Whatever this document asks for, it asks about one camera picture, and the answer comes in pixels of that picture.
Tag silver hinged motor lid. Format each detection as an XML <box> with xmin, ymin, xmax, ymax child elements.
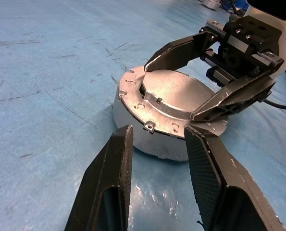
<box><xmin>117</xmin><ymin>64</ymin><xmax>230</xmax><ymax>140</ymax></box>

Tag grey round background motor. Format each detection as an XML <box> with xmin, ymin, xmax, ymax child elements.
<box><xmin>200</xmin><ymin>0</ymin><xmax>222</xmax><ymax>10</ymax></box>

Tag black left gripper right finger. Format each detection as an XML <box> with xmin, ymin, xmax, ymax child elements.
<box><xmin>184</xmin><ymin>124</ymin><xmax>286</xmax><ymax>231</ymax></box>

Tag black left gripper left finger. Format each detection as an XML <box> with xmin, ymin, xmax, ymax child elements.
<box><xmin>64</xmin><ymin>124</ymin><xmax>134</xmax><ymax>231</ymax></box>

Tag black robot wrist cable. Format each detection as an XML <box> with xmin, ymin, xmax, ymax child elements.
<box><xmin>262</xmin><ymin>98</ymin><xmax>286</xmax><ymax>109</ymax></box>

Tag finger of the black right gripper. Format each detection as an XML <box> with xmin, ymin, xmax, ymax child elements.
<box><xmin>189</xmin><ymin>74</ymin><xmax>277</xmax><ymax>122</ymax></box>
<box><xmin>143</xmin><ymin>31</ymin><xmax>218</xmax><ymax>73</ymax></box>

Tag grey round motor housing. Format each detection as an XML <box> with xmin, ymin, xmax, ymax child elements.
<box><xmin>111</xmin><ymin>96</ymin><xmax>230</xmax><ymax>161</ymax></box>

